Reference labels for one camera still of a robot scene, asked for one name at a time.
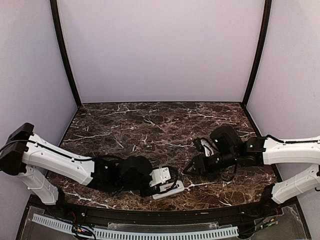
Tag right black frame post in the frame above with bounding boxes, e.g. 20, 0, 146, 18
241, 0, 273, 107

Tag battery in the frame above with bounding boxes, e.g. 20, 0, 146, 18
163, 184, 176, 192

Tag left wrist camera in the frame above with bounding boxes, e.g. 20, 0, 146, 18
149, 166, 178, 187

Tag left black frame post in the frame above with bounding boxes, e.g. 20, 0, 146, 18
49, 0, 82, 108

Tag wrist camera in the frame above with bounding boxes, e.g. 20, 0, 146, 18
149, 166, 178, 187
193, 137, 215, 157

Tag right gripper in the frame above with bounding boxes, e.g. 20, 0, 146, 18
183, 148, 238, 177

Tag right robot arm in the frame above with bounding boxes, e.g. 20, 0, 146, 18
183, 126, 320, 217

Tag white remote control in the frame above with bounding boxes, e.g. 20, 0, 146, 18
152, 180, 185, 200

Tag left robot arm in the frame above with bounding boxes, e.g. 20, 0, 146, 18
0, 123, 166, 218

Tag black frame post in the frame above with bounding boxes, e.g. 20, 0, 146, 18
241, 0, 273, 107
49, 0, 82, 108

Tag black front rail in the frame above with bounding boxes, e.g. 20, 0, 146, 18
24, 192, 301, 228

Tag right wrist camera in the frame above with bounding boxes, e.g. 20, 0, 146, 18
193, 137, 215, 157

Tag white slotted cable duct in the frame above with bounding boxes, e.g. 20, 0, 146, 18
31, 213, 239, 240

